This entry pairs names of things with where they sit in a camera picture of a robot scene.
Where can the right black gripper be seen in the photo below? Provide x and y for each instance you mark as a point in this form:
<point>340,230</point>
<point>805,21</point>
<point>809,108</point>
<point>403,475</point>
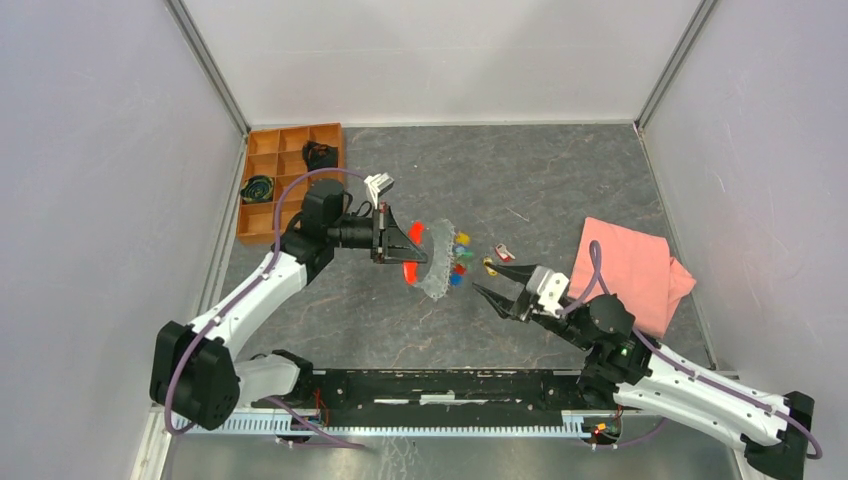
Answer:
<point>519,273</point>

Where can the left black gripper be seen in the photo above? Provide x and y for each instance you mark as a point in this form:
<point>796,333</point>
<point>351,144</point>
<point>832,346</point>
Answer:
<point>393,245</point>

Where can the red key tag with ring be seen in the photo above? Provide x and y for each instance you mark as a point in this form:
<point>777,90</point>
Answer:
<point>503,253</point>

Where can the steel key holder red handle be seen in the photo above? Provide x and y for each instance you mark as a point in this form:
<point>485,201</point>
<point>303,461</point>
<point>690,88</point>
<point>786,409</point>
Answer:
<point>436,281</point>

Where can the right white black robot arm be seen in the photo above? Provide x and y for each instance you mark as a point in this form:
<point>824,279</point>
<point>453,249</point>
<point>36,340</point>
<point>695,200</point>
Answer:
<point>624,367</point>

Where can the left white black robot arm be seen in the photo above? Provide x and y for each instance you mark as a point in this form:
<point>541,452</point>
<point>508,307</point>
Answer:
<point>194,374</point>

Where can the blue key tag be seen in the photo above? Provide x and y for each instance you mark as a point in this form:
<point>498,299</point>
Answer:
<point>456,279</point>

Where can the black rolled item top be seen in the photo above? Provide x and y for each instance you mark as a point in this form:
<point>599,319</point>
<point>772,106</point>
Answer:
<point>317,156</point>

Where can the pink folded cloth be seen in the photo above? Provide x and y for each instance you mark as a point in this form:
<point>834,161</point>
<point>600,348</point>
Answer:
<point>639,268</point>

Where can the green black rolled item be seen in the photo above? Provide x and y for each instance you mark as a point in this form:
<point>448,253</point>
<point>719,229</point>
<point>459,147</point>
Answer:
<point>257,189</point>

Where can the orange compartment tray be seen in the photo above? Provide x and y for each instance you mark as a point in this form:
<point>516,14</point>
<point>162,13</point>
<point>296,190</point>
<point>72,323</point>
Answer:
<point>277,153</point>

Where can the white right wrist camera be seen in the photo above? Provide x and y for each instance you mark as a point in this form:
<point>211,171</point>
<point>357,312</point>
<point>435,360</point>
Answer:
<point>548,286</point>

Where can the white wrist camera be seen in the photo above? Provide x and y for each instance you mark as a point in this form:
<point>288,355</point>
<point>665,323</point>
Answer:
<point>376,185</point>
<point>548,286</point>

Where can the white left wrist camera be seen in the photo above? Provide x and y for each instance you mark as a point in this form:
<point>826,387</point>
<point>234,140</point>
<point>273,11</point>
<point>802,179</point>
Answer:
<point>376,185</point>

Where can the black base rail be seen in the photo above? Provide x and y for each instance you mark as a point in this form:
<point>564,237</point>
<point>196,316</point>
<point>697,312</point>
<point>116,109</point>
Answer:
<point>443,397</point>

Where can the white slotted cable duct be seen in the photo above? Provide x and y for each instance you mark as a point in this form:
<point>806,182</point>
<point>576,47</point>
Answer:
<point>282,424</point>

